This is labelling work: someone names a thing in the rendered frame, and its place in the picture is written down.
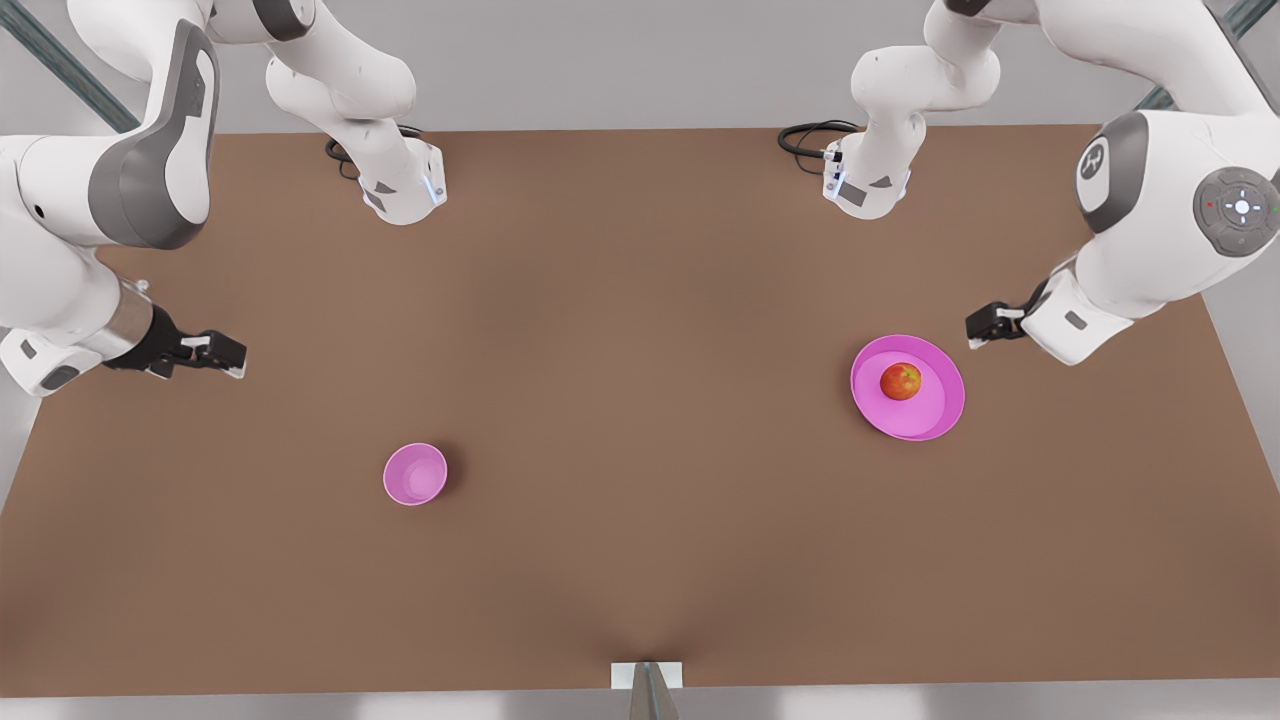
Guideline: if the silver frame post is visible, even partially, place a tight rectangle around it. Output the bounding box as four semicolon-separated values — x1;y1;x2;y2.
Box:
1134;0;1280;111
0;0;142;134
611;660;685;720

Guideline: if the black cable loop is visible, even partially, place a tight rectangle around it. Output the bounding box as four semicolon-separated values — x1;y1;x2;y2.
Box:
778;120;867;177
325;124;425;182

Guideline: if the pink plate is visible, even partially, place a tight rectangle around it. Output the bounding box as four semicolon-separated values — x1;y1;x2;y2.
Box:
850;334;967;442

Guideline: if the pink bowl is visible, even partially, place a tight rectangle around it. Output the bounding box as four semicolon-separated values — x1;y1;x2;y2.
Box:
383;443;449;507

